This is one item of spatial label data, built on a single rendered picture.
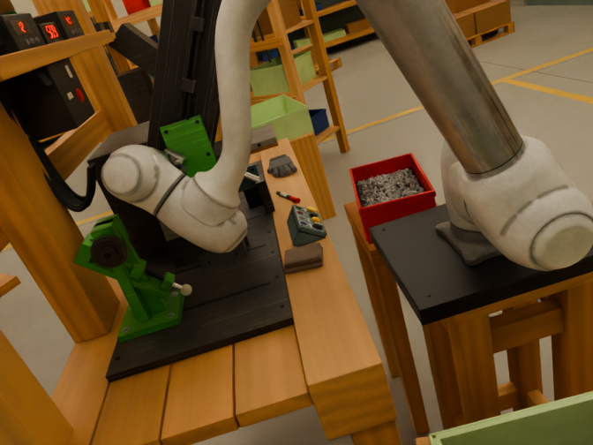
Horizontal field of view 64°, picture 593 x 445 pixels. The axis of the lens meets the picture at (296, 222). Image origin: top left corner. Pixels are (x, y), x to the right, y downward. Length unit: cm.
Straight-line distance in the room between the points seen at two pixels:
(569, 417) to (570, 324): 49
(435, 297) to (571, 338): 36
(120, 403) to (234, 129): 59
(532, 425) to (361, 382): 30
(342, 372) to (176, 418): 32
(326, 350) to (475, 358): 37
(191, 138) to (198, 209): 45
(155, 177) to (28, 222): 38
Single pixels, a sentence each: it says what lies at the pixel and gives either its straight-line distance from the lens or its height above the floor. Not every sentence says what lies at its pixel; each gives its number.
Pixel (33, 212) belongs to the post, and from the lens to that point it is 118.
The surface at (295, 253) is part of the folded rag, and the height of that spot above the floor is 93.
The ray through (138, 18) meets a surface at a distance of 508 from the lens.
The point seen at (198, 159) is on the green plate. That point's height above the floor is 117.
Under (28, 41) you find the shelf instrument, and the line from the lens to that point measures 125.
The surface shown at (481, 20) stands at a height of 30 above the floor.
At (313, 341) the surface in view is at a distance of 95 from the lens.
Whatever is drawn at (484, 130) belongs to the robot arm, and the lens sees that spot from 78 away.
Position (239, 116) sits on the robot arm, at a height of 133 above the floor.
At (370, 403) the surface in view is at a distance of 93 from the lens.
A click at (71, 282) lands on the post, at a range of 124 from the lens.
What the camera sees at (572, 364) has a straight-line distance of 129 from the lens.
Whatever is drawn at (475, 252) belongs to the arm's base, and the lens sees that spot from 108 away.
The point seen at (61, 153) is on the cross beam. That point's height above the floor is 125.
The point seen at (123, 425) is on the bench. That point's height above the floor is 88.
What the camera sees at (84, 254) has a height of 112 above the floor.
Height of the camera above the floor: 151
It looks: 26 degrees down
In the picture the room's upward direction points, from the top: 18 degrees counter-clockwise
